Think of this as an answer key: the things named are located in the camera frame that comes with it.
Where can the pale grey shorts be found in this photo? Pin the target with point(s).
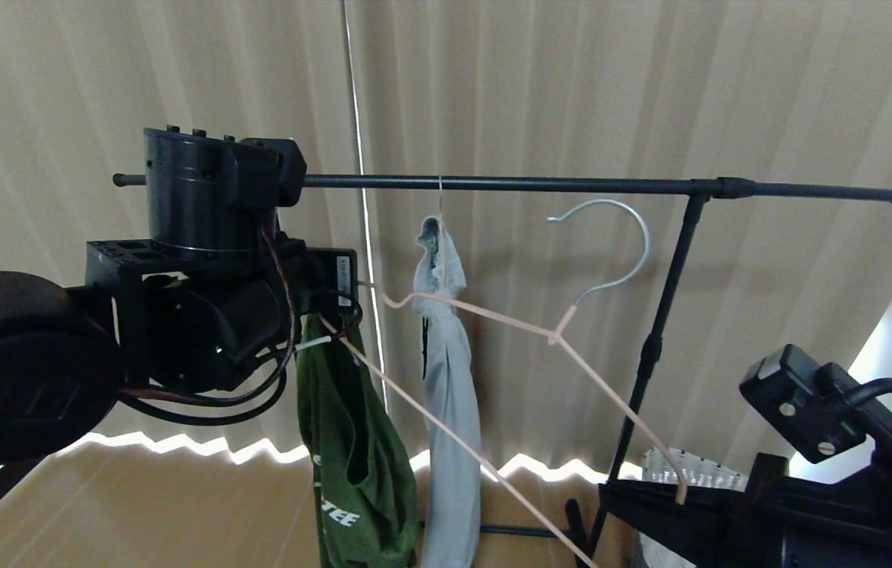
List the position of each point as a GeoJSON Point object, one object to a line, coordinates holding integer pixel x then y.
{"type": "Point", "coordinates": [449, 394]}

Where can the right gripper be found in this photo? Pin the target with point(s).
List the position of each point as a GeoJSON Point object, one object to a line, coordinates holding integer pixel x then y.
{"type": "Point", "coordinates": [832, 528]}

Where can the beige curtain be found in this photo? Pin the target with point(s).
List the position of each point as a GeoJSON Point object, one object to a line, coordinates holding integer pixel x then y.
{"type": "Point", "coordinates": [532, 95]}

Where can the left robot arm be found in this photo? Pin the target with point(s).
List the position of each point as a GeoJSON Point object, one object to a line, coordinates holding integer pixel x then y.
{"type": "Point", "coordinates": [20, 371]}

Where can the green shirt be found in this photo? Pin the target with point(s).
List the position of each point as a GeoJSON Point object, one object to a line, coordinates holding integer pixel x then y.
{"type": "Point", "coordinates": [351, 442]}

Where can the black clothes rack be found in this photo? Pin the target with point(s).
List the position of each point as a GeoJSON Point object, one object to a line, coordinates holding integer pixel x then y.
{"type": "Point", "coordinates": [572, 184]}

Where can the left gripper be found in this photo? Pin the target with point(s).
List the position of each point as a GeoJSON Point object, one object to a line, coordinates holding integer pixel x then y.
{"type": "Point", "coordinates": [209, 331]}

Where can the white laundry basket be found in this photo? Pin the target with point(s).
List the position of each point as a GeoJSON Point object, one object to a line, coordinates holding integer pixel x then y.
{"type": "Point", "coordinates": [690, 467]}

